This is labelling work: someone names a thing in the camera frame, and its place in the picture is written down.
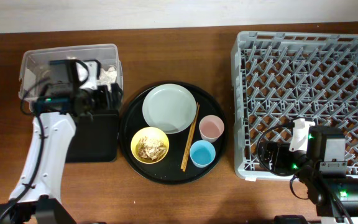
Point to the light grey plate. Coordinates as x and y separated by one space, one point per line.
170 108

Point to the food scraps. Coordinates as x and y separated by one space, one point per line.
151 149

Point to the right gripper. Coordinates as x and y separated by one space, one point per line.
281 147

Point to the grey dishwasher rack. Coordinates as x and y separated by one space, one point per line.
279 76

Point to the blue cup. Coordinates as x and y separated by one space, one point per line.
202 153

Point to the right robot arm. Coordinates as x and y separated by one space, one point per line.
315 156

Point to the pink cup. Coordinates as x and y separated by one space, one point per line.
211 127

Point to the yellow bowl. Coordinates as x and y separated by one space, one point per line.
150 132

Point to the white tissue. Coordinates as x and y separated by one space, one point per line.
107 77

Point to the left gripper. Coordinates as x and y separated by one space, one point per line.
104 101

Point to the clear plastic bin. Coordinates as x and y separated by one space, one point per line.
104 56

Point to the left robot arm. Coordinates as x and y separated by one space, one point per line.
76 119

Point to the round black tray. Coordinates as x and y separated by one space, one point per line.
168 170

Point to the black rectangular tray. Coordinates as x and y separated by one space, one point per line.
96 138

